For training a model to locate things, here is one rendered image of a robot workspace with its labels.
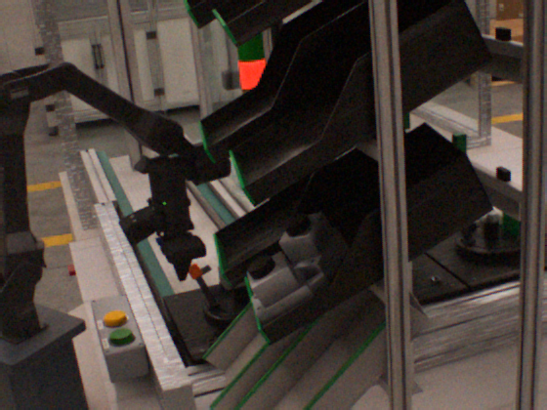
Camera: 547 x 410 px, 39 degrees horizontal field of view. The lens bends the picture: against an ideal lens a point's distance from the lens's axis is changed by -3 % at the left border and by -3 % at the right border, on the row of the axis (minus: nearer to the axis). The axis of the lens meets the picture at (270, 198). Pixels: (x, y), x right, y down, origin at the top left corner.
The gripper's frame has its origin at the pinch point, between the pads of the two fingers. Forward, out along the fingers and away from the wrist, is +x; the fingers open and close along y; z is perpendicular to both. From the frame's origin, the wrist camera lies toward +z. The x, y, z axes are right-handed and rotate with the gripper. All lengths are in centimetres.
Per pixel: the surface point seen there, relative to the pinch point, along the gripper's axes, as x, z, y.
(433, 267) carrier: 11.5, -45.8, 1.8
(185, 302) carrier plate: 11.7, -1.1, -7.9
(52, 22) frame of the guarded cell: -32, 11, -82
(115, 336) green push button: 11.6, 12.6, -1.0
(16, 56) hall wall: 79, 31, -816
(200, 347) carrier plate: 11.7, 0.0, 8.5
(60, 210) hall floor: 108, 16, -346
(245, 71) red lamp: -25.8, -19.4, -17.6
